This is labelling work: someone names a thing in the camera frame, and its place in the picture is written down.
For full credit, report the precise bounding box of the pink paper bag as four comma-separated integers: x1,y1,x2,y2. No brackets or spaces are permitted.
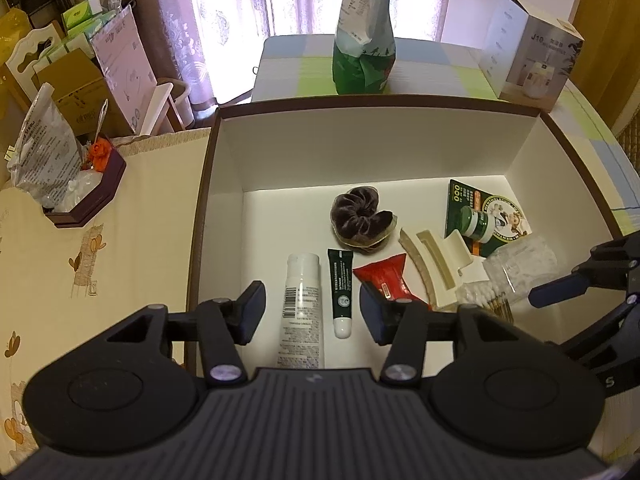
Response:
90,6,157,134

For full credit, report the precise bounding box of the white barcode tube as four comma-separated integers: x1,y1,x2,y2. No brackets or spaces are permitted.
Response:
277,254,324,370

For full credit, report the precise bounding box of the yellow plastic bag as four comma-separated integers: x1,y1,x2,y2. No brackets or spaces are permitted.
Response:
0,8,32,66

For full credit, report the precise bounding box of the cotton swab pack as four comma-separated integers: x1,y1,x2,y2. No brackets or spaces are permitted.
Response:
456,281,514,324

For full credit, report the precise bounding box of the dark velvet scrunchie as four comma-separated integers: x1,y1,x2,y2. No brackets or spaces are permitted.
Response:
330,185,397,254

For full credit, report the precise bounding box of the dark hexagonal tray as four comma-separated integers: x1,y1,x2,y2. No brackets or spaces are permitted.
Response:
43,134,126,229

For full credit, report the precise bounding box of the cream hair claw clip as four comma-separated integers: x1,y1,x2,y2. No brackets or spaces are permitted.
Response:
399,226,487,311

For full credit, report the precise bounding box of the crumpled clear plastic bag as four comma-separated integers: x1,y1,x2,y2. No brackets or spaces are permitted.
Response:
8,84,88,209

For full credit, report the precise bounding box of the green balm blister card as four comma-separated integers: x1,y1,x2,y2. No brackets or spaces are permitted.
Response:
445,180,533,258

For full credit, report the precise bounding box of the small brown cardboard box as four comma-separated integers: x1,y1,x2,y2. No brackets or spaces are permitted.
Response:
36,50,129,138

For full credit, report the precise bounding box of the white cutout cardboard holder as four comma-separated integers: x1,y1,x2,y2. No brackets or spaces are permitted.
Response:
1,21,61,112

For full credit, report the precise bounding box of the large brown white box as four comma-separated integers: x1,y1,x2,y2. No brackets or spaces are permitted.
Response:
188,96,623,368

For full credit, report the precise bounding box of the dark green small tube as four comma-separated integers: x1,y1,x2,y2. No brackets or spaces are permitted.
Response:
328,248,354,339

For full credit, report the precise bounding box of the clear floss pick box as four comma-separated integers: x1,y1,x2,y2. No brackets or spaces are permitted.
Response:
483,234,559,299

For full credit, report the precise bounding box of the red snack packet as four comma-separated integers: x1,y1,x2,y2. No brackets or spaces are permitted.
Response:
354,254,423,304

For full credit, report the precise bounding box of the green cartoon snack bag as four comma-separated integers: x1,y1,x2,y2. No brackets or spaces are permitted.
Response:
332,0,396,94

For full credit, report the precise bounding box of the humidifier cardboard box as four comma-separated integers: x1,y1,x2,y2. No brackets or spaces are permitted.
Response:
478,0,584,112

